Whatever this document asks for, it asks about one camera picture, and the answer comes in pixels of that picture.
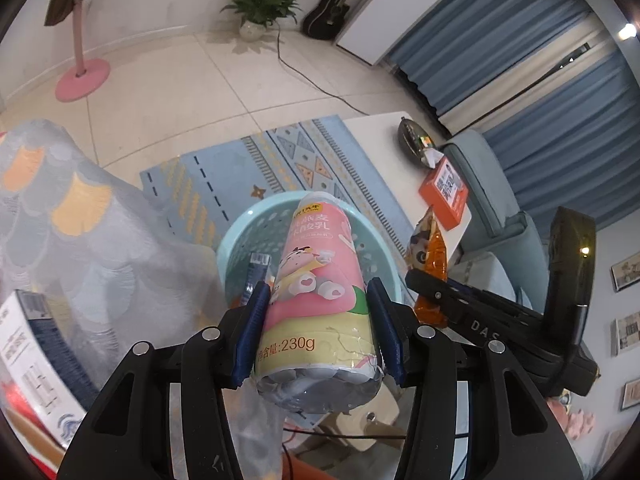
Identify orange snack bag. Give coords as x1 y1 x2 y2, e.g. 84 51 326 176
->
406 207 448 328

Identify teal sofa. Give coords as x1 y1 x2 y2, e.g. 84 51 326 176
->
439 130 549 312

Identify white blue carton box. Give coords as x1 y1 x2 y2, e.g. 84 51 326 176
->
1 290 98 448

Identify scale pattern tablecloth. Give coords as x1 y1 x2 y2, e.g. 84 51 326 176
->
0 119 292 480

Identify orange box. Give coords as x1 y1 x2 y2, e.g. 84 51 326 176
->
419 157 469 230

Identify blue curtains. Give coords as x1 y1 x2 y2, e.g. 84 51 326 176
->
390 0 639 232

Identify dark fruit bowl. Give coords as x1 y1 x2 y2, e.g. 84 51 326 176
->
397 117 437 169

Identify light blue plastic basket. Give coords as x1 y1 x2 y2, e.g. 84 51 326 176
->
217 191 410 304

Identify white coffee table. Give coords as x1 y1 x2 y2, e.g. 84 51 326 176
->
342 110 473 266

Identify pink coat rack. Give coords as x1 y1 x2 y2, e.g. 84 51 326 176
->
55 0 111 103

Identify white standing air conditioner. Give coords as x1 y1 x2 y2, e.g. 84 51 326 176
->
335 0 440 66

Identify black acoustic guitar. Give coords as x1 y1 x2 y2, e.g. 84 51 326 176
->
302 0 349 41

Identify potted green plant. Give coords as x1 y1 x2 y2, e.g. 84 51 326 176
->
221 0 302 42

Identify black floor cable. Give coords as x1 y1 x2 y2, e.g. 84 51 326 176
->
275 22 370 117

